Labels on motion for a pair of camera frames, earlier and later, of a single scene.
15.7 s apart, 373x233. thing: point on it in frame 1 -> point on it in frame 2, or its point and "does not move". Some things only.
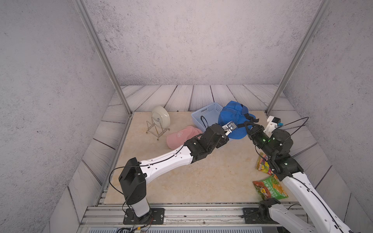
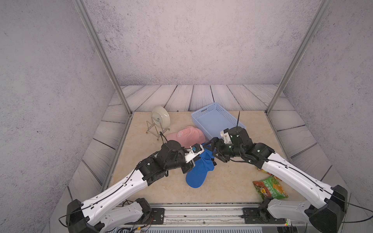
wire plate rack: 155,130 does not move
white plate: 161,116 does not move
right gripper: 252,134 -> 215,141
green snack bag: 271,187 does not move
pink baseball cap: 177,139 does not move
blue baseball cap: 235,111 -> 196,177
